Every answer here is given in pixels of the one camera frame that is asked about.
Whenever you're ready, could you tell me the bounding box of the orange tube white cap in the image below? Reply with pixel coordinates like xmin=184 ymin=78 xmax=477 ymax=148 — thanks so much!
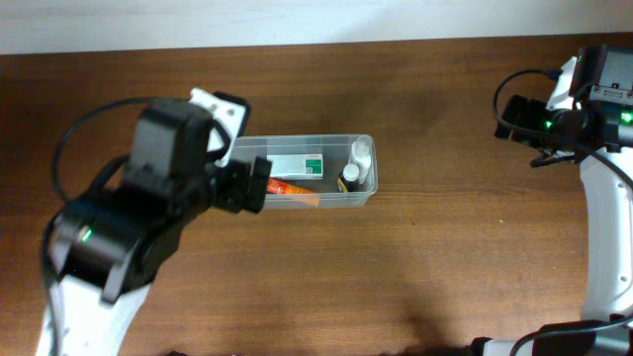
xmin=267 ymin=178 xmax=320 ymax=207

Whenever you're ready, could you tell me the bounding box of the white green medicine box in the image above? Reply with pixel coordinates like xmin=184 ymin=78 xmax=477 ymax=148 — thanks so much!
xmin=267 ymin=154 xmax=323 ymax=180

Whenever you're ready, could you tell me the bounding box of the dark bottle white cap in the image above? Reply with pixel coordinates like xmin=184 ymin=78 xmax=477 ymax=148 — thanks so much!
xmin=337 ymin=163 xmax=360 ymax=193

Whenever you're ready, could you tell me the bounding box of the white spray bottle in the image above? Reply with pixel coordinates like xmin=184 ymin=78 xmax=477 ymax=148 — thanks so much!
xmin=349 ymin=135 xmax=373 ymax=184

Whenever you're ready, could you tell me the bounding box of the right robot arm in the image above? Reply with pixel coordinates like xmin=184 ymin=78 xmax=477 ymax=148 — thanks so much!
xmin=469 ymin=44 xmax=632 ymax=356

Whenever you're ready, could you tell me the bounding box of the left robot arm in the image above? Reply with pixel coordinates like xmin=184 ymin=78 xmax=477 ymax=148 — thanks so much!
xmin=37 ymin=92 xmax=271 ymax=355

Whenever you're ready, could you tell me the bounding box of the clear plastic container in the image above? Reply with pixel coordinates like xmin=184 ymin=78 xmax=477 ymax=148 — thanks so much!
xmin=231 ymin=133 xmax=378 ymax=210

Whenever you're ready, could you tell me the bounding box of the right black cable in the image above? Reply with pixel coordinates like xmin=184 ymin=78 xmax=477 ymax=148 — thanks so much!
xmin=492 ymin=67 xmax=633 ymax=356

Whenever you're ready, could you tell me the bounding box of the black cable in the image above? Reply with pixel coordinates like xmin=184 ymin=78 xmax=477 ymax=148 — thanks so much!
xmin=39 ymin=96 xmax=233 ymax=356
xmin=492 ymin=67 xmax=633 ymax=356

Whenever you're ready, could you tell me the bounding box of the left black cable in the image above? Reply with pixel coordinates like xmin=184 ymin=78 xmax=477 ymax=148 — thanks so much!
xmin=39 ymin=96 xmax=233 ymax=356

